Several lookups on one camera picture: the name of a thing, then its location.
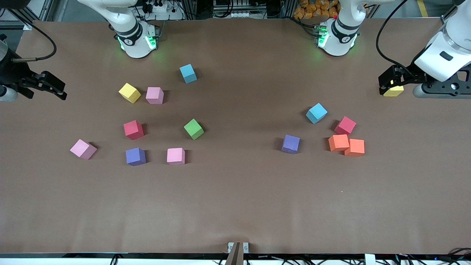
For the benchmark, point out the white label block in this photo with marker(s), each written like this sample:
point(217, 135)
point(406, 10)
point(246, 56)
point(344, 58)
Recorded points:
point(369, 260)

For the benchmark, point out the small white power strip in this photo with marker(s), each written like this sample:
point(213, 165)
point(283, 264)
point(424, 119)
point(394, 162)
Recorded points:
point(235, 14)

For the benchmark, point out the orange foam cube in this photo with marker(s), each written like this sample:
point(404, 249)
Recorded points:
point(357, 148)
point(337, 142)

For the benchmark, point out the table cover sheet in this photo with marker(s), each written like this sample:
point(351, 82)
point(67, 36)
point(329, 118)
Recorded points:
point(235, 202)

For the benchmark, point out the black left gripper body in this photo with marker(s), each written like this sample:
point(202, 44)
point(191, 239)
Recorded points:
point(411, 77)

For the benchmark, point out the yellow foam cube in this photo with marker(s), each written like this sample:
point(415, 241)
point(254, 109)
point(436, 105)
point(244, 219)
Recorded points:
point(129, 92)
point(395, 91)

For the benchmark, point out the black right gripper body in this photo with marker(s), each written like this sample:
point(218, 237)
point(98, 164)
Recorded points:
point(14, 74)

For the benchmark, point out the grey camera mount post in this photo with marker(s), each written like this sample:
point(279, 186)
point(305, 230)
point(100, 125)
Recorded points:
point(235, 255)

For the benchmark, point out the purple foam cube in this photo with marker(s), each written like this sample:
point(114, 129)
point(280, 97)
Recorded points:
point(135, 156)
point(290, 144)

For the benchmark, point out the cyan foam cube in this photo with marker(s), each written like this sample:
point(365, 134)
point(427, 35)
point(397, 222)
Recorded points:
point(188, 73)
point(316, 113)

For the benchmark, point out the large white power strip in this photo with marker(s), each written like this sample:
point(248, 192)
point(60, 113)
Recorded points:
point(165, 13)

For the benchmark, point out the green foam cube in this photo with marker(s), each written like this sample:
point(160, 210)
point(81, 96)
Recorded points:
point(193, 129)

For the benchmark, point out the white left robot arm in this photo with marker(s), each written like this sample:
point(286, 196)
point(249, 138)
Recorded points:
point(340, 36)

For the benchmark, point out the orange packets pile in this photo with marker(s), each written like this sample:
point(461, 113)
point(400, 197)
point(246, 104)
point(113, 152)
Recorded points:
point(312, 9)

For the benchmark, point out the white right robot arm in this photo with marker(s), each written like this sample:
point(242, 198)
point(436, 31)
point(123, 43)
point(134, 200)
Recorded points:
point(134, 40)

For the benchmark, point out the pink foam cube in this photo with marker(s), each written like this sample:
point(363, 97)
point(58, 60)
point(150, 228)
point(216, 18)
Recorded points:
point(176, 156)
point(83, 149)
point(154, 95)

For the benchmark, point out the dark equipment rack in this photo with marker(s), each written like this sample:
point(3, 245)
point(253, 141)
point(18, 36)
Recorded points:
point(265, 5)

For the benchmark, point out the red foam cube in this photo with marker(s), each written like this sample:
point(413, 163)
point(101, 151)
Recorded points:
point(345, 126)
point(133, 130)

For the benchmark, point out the aluminium frame profile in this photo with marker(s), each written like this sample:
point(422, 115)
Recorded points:
point(44, 11)
point(450, 13)

